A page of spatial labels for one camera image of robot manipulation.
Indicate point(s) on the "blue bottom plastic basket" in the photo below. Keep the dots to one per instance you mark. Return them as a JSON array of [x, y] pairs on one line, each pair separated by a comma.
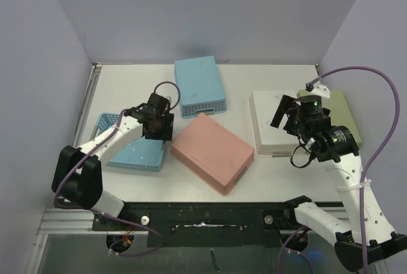
[[141, 154]]

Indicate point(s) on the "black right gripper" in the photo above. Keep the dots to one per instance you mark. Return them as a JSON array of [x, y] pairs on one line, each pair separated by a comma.
[[287, 116]]

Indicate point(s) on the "white perforated plastic basket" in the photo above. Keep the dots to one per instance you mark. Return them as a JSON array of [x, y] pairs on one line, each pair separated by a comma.
[[270, 141]]

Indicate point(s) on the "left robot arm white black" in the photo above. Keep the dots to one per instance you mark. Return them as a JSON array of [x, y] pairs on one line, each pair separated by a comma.
[[78, 175]]

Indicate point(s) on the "blue plastic basket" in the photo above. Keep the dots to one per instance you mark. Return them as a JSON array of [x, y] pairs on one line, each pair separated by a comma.
[[141, 154], [201, 87]]

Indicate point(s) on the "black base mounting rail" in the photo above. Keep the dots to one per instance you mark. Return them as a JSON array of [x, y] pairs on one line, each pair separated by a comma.
[[187, 224]]

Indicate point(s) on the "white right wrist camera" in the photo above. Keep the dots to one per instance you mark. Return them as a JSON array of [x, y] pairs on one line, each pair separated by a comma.
[[319, 90]]

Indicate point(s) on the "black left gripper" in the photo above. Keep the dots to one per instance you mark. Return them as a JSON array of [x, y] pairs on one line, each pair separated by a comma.
[[165, 135]]

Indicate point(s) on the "green perforated plastic basket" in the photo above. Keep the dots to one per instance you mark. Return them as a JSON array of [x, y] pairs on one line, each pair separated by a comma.
[[341, 114]]

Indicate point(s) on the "pink plastic basket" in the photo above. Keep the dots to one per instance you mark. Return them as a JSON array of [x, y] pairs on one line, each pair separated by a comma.
[[213, 153]]

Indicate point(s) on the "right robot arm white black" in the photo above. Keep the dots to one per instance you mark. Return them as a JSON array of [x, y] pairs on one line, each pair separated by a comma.
[[367, 235]]

